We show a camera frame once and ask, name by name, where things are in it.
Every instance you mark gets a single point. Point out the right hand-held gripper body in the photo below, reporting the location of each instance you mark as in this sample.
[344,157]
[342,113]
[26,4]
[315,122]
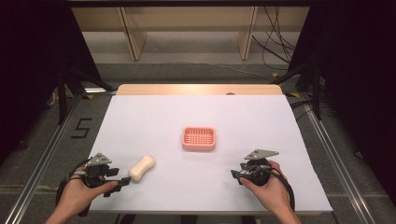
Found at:
[258,172]

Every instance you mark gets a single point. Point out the person's right hand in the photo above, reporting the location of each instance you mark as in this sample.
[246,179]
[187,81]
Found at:
[275,193]

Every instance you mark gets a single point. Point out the light wooden furniture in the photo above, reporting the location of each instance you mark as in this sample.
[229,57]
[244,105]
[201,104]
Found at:
[193,18]

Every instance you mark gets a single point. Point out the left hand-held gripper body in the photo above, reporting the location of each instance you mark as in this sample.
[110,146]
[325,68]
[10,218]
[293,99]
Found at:
[96,174]

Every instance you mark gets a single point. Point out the pink soap dish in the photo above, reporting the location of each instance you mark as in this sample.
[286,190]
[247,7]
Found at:
[199,138]

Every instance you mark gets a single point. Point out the aluminium floor rail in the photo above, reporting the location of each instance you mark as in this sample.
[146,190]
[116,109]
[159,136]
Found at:
[43,155]
[339,165]

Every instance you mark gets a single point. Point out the black curtain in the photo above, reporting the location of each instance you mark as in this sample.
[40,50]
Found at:
[361,77]
[28,62]

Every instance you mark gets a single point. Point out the white table cover sheet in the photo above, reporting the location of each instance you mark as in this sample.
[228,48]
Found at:
[199,174]

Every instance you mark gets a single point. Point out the person's left hand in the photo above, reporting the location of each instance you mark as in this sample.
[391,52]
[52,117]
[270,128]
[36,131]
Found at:
[77,194]

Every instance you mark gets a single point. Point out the black metal stand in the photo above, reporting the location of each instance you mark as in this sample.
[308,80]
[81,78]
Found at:
[63,93]
[316,93]

